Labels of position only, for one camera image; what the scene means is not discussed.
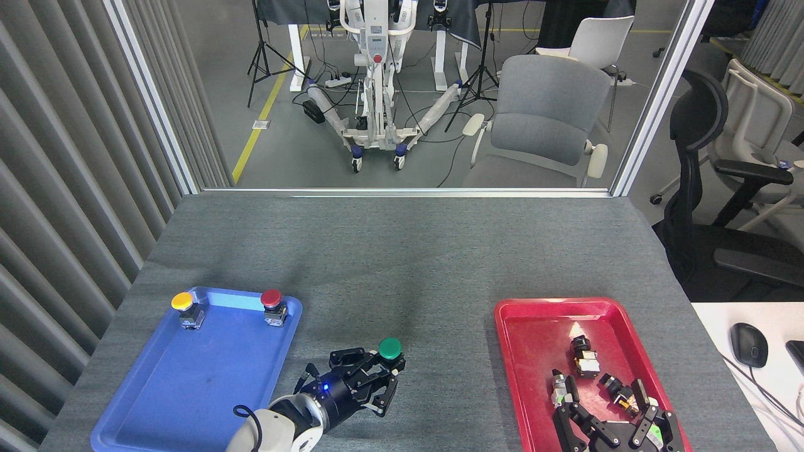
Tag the white table leg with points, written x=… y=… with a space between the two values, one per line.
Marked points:
x=296 y=56
x=441 y=59

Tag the black power adapter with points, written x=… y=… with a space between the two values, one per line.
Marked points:
x=313 y=112

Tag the white frame office chair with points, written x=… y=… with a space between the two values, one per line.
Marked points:
x=754 y=113

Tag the white wheeled stand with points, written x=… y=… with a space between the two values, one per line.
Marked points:
x=375 y=44

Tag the yellow push button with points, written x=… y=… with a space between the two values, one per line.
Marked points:
x=183 y=302

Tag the white desk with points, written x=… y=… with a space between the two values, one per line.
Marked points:
x=716 y=339

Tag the red push button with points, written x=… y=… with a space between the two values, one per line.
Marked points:
x=271 y=298

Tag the black table cloth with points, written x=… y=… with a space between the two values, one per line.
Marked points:
x=465 y=22

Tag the black switch with orange block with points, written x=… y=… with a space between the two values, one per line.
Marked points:
x=622 y=397

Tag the silver aluminium rail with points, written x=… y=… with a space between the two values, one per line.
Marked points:
x=402 y=192

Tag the white power strip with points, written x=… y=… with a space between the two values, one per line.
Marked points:
x=338 y=81

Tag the silver switch with green block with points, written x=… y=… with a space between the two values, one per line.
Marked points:
x=557 y=389

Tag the black tripod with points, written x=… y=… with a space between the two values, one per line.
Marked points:
x=259 y=56
x=482 y=69

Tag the blue plastic tray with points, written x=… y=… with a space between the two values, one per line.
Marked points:
x=188 y=376

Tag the white plastic chair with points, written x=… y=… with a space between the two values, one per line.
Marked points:
x=597 y=41

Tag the green push button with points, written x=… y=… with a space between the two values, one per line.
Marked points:
x=390 y=348

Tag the grey office chair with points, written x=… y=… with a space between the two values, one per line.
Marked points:
x=540 y=125

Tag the black office chair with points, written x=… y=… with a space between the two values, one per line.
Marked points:
x=697 y=188

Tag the black knob selector switch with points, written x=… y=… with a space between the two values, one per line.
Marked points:
x=587 y=363

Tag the silver floor socket plate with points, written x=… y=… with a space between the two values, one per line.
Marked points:
x=261 y=124

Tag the silver aluminium post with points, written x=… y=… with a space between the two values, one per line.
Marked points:
x=659 y=94
x=151 y=94

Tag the white and green switch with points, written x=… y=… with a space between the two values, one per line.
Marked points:
x=656 y=434

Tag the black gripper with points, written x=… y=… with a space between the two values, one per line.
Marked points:
x=333 y=398
x=619 y=439

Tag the red plastic tray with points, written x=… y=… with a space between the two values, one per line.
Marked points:
x=534 y=351

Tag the black computer mouse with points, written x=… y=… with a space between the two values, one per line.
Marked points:
x=749 y=345

